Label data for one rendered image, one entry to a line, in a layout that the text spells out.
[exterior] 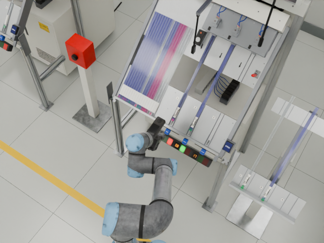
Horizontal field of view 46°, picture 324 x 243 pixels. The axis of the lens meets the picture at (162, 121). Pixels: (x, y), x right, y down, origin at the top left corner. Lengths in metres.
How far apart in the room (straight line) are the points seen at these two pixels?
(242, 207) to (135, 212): 1.43
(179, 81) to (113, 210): 1.21
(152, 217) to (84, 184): 1.43
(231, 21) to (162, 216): 1.02
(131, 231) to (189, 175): 1.43
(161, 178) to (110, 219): 0.32
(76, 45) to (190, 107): 0.80
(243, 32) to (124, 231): 1.09
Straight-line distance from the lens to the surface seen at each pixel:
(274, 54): 1.95
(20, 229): 2.71
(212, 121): 2.00
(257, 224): 2.67
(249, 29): 1.93
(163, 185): 1.52
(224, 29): 1.95
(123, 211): 1.36
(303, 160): 2.98
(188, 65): 2.46
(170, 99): 2.06
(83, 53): 2.35
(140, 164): 1.69
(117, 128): 2.50
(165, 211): 1.39
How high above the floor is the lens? 2.47
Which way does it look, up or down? 57 degrees down
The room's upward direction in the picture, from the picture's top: 3 degrees clockwise
